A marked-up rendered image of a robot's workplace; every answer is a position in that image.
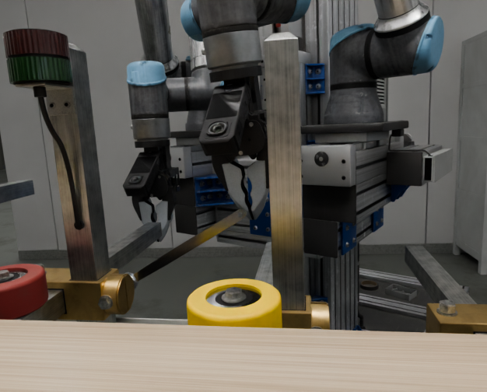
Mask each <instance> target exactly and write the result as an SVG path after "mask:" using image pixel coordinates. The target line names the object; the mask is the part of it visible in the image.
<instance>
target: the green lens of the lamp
mask: <svg viewBox="0 0 487 392"><path fill-rule="evenodd" d="M6 61H7V67H8V73H9V82H10V84H13V85H14V82H18V81H27V80H55V81H64V82H70V85H71V84H72V83H73V80H72V67H71V62H70V61H69V60H66V59H63V58H52V57H17V58H9V59H7V60H6Z"/></svg>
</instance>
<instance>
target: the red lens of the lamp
mask: <svg viewBox="0 0 487 392"><path fill-rule="evenodd" d="M2 35H3V40H4V45H5V56H6V58H7V59H9V56H11V55H15V54H54V55H60V56H64V57H67V58H68V60H70V54H69V47H68V37H67V36H66V35H64V34H63V33H58V32H54V31H49V30H10V31H6V32H4V33H3V34H2Z"/></svg>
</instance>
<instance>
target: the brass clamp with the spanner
mask: <svg viewBox="0 0 487 392"><path fill-rule="evenodd" d="M44 270H45V271H47V274H46V279H47V290H62V291H63V296H64V303H65V313H64V314H63V315H61V316H60V317H59V318H58V319H59V320H106V319H107V318H108V317H109V316H110V315H111V314H126V313H127V312H128V311H129V310H130V308H131V305H132V303H133V299H134V294H135V287H134V282H133V280H132V278H131V276H130V275H129V274H119V271H118V269H117V268H111V269H110V270H109V271H108V272H107V273H106V274H105V275H103V276H102V277H101V278H99V279H98V280H71V275H70V268H45V269H44Z"/></svg>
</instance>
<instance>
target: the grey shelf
mask: <svg viewBox="0 0 487 392"><path fill-rule="evenodd" d="M461 249H462V250H464V251H465V252H467V253H468V254H470V255H471V256H472V257H474V258H475V259H476V260H478V273H479V274H480V275H487V30H486V31H484V32H482V33H480V34H478V35H476V36H473V37H471V38H469V39H467V40H464V41H462V51H461V85H460V103H459V121H458V138H457V172H456V191H455V209H454V243H453V254H454V255H461Z"/></svg>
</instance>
